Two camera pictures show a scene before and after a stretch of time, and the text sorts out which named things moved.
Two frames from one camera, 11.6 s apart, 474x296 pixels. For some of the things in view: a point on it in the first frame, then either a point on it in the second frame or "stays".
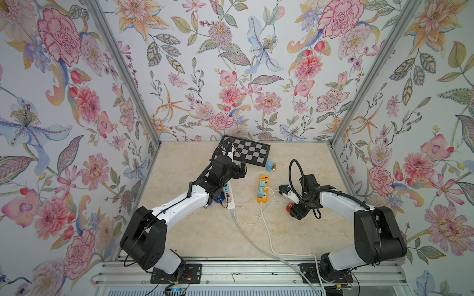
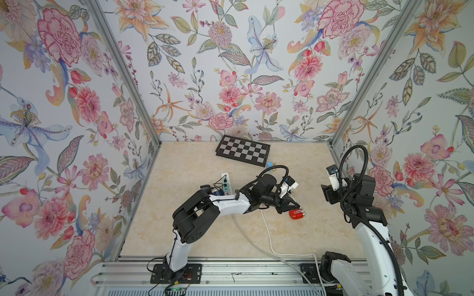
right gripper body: (302, 206) -> (341, 195)
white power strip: (229, 195) stays
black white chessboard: (246, 151) stays
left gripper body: (232, 172) -> (272, 200)
